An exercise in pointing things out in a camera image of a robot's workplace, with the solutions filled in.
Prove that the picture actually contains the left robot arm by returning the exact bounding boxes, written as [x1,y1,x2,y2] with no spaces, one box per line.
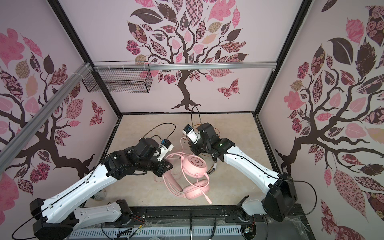
[30,138,174,240]

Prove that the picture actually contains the white black headphones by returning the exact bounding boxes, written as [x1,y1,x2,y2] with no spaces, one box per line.
[207,162,217,175]

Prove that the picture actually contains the pink headphones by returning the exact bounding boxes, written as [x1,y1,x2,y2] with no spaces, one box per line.
[163,152,213,204]

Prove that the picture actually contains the green drink can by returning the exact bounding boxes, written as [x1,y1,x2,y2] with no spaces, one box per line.
[91,189,107,202]

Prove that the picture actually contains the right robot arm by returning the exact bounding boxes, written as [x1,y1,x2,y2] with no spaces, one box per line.
[183,123,298,222]

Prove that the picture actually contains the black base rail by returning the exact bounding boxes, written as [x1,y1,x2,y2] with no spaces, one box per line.
[85,204,315,240]

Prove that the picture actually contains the black wire basket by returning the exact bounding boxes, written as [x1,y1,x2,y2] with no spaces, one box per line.
[82,60,153,94]

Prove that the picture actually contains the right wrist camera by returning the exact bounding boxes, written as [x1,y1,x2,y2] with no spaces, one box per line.
[183,124,202,145]

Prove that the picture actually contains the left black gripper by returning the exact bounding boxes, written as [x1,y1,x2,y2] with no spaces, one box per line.
[136,156,174,177]

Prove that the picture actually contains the white cable duct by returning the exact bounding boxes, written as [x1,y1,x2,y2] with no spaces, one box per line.
[68,226,243,240]

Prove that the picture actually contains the aluminium rail back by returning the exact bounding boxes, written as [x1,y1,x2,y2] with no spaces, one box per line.
[93,62,277,71]

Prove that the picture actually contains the aluminium rail left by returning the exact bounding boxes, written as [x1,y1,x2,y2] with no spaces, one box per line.
[1,63,91,173]

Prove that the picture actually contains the aluminium rail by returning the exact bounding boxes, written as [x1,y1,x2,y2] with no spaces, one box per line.
[93,62,277,71]
[1,63,91,173]

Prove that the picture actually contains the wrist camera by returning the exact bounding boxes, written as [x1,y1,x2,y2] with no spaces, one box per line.
[157,139,174,162]
[183,124,202,145]

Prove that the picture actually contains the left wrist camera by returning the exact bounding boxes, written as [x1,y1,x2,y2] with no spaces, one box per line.
[157,139,174,162]

